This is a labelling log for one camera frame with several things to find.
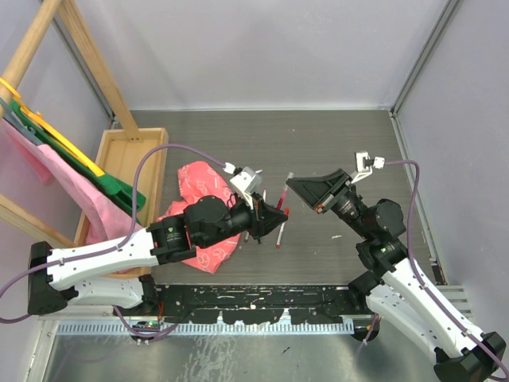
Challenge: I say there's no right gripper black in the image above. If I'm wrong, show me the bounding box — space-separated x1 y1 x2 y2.
286 168 373 239

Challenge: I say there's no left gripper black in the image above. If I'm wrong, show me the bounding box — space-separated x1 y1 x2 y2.
200 191 287 249

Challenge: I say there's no short white pen red tip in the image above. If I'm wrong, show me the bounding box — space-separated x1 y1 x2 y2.
276 208 289 249

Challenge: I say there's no dark red capped pen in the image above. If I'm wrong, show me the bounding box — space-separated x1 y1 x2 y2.
277 187 287 210

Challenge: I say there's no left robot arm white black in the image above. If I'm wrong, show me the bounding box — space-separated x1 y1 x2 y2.
27 194 288 315

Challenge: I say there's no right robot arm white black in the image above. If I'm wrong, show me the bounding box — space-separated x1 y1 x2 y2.
286 170 506 381

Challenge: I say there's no coral patterned cloth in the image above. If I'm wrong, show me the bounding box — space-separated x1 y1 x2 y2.
158 161 240 274

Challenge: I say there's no green garment on hanger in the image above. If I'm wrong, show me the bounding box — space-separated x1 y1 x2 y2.
10 100 133 216

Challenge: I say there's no pink garment on hanger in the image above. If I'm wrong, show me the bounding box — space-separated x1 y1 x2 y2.
1 119 132 244

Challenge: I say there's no wooden rack base tray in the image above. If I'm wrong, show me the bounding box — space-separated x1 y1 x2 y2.
73 127 169 279

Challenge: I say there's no aluminium corner profile right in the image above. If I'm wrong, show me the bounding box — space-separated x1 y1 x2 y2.
390 0 464 118

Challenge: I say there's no aluminium corner profile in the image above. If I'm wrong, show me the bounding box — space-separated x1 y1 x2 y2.
54 1 118 130
390 0 464 118

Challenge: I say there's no yellow hanger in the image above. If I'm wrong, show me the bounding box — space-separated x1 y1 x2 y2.
1 78 105 177

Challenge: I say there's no aluminium corner profile left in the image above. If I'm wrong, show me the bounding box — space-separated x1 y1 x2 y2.
54 1 118 130

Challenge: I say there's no grey-blue hanger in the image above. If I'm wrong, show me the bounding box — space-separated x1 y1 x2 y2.
0 99 43 146

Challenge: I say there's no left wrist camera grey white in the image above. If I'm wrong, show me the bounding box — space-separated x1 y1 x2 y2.
229 166 262 210

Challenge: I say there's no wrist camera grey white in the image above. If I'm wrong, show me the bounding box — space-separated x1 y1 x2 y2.
351 151 385 184
229 166 262 210

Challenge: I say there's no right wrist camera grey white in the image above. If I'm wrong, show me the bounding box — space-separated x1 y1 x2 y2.
351 151 385 184

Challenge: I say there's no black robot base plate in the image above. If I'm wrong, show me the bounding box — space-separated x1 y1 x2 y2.
120 285 373 325

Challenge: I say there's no slotted cable duct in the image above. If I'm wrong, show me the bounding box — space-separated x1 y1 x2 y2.
56 319 355 336

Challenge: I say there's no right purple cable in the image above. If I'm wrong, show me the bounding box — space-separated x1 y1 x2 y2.
356 157 509 382

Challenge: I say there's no aluminium rail front edge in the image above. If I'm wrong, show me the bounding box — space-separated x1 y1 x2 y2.
437 285 472 318

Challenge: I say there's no wooden clothes rack frame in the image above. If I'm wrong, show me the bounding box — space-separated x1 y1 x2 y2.
1 0 142 247

